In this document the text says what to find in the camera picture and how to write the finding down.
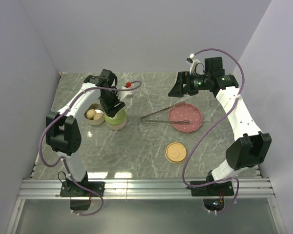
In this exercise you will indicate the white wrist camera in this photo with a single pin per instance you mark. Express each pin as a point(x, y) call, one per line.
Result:
point(124, 94)
point(193, 61)

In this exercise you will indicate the beige round lid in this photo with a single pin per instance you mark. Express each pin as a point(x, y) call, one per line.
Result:
point(175, 152)

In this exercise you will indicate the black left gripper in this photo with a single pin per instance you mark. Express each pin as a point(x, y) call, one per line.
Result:
point(111, 109)

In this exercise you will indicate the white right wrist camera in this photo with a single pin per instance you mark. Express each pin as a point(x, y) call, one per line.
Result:
point(193, 61)

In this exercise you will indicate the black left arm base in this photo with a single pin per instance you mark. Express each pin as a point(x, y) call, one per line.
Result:
point(80, 198)

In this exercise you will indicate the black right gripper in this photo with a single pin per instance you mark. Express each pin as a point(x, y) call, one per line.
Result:
point(178, 90)

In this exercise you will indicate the steamed white bun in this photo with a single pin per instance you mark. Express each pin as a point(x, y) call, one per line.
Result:
point(97, 116)
point(90, 114)

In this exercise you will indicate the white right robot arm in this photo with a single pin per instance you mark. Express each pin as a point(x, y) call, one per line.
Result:
point(250, 143)

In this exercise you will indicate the aluminium mounting rail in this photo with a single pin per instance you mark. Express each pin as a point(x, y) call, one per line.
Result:
point(144, 193)

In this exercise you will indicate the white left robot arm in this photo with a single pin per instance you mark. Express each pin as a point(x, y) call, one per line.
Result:
point(62, 132)

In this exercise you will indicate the steel food tongs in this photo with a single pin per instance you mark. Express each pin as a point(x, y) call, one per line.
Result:
point(163, 116)

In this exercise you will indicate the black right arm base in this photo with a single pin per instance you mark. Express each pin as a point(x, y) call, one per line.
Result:
point(213, 195)

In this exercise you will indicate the cream steel round container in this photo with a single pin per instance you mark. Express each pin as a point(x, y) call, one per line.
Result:
point(98, 109)

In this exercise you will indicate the green round lid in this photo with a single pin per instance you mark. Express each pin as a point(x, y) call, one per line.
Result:
point(120, 115)

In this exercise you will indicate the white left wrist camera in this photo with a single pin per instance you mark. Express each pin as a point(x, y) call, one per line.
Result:
point(124, 94)

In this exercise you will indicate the pink dotted plate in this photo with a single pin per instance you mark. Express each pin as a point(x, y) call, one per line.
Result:
point(188, 112)

